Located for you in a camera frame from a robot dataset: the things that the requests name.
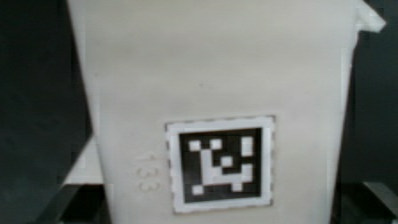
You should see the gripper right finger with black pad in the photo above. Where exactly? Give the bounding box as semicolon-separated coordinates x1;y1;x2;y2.
333;182;398;224

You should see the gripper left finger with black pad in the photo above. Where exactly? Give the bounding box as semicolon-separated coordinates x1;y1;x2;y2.
35;184;113;224

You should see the white cabinet top block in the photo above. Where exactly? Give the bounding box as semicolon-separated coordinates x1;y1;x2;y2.
68;0;363;224

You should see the white cabinet body box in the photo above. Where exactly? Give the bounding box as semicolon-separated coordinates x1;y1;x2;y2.
356;1;386;33

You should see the white L-shaped fence frame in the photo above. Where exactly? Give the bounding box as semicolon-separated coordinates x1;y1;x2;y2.
65;138;104;185

